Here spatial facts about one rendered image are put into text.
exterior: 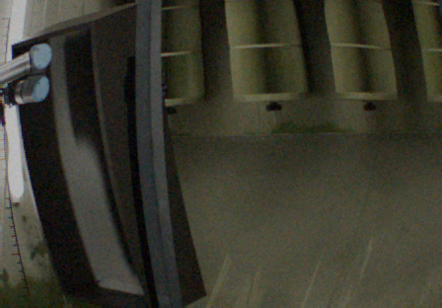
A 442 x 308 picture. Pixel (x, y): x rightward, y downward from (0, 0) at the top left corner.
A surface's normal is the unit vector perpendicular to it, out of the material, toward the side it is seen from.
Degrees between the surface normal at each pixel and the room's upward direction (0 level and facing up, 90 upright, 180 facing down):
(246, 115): 90
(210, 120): 90
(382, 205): 57
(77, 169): 102
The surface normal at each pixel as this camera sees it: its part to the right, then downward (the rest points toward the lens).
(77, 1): 0.80, -0.02
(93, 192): -0.57, 0.28
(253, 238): -0.54, -0.48
